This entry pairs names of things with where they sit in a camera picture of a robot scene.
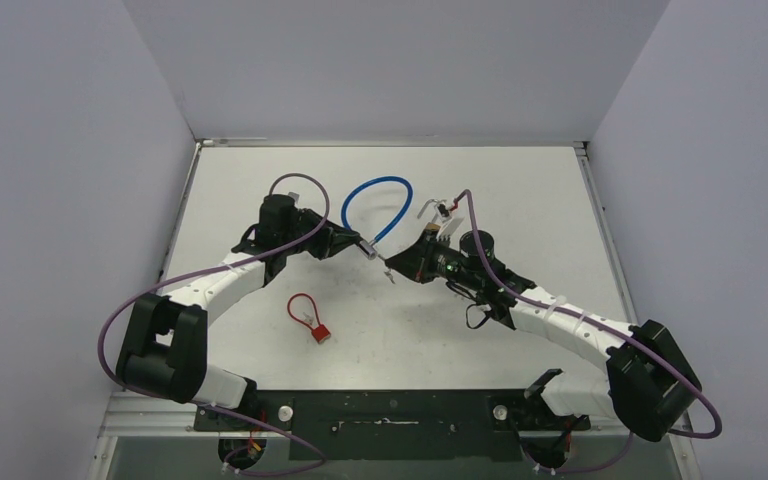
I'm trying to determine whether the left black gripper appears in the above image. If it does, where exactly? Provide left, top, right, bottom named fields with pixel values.
left=281, top=208, right=359, bottom=261

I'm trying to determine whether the blue cable lock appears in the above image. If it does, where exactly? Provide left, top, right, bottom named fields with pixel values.
left=340, top=176, right=414, bottom=261

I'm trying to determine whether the brass padlock long shackle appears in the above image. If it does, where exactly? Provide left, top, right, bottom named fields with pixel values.
left=417, top=198, right=444, bottom=231

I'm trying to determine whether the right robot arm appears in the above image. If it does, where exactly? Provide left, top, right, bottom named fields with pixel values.
left=385, top=227, right=701, bottom=442

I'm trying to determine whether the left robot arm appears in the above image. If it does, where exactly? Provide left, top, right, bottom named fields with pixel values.
left=114, top=194, right=363, bottom=431

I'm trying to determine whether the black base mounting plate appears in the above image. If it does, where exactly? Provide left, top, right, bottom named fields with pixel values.
left=191, top=389, right=591, bottom=463

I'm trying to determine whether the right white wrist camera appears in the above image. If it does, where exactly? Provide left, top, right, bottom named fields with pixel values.
left=433, top=200, right=464, bottom=239

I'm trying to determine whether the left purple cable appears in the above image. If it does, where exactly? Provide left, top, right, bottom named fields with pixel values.
left=97, top=173, right=332, bottom=478

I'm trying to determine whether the red cable padlock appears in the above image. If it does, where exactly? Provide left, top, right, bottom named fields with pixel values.
left=286, top=292, right=331, bottom=344

